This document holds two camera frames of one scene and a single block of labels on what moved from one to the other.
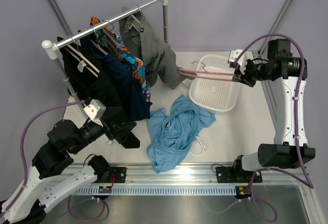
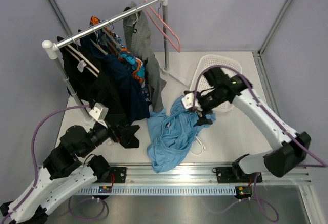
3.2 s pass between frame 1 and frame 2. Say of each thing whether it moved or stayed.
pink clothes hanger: moved
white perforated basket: stayed
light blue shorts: stayed
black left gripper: stayed
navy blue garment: stayed
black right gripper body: moved
